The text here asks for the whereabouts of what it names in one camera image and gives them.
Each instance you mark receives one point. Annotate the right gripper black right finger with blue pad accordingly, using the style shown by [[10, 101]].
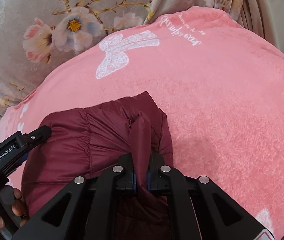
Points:
[[198, 208]]

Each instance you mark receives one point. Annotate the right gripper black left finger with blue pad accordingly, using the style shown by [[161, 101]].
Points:
[[83, 209]]

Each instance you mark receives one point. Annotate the maroon puffer jacket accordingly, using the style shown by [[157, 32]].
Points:
[[87, 141]]

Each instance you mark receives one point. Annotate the person's left hand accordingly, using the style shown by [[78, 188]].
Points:
[[13, 209]]

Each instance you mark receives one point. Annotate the pink fleece blanket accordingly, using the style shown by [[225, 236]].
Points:
[[221, 86]]

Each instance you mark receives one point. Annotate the grey floral bedsheet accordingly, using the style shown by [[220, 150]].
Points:
[[36, 36]]

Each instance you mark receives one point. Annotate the beige curtain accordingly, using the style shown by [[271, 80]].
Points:
[[266, 19]]

